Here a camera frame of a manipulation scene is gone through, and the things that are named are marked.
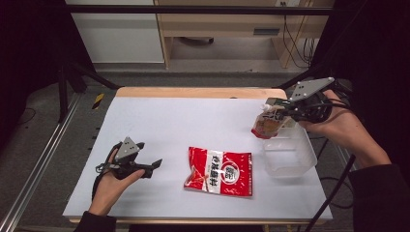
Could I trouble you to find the person's right hand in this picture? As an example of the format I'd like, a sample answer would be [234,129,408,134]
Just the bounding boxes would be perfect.
[298,90,364,148]

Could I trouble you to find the black horizontal frame bar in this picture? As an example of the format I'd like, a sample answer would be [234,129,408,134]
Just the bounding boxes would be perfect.
[66,4,337,15]

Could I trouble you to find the black floor cable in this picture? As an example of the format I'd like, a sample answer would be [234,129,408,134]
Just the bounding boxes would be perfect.
[318,176,356,210]

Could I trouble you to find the white table mat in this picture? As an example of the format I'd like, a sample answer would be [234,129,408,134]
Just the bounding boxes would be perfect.
[62,96,334,222]

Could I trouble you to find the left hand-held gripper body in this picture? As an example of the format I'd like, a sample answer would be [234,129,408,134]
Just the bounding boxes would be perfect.
[95,136,153,181]

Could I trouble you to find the orange spout sauce pouch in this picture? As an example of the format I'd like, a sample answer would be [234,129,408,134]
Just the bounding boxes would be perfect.
[250,102,296,140]

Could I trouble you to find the clear plastic container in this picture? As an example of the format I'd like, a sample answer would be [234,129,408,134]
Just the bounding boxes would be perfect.
[261,124,319,179]

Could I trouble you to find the person's left hand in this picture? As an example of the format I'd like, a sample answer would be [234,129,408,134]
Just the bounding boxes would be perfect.
[89,148,146,217]

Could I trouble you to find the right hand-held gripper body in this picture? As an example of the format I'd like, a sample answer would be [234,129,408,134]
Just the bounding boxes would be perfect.
[284,76,337,124]

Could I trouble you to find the white cabinet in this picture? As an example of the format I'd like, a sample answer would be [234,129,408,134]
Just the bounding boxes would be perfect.
[66,0,165,64]

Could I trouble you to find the red seasoning packet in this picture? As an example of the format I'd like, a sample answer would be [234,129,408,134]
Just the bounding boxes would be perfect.
[184,146,253,197]

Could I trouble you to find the black hanging cables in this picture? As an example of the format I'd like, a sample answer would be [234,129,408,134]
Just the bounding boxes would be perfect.
[281,1,320,70]

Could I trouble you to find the wooden desk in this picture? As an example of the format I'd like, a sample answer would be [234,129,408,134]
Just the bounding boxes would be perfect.
[154,0,337,70]

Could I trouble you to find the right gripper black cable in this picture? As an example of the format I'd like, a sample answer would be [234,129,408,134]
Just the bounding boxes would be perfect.
[303,80,357,232]

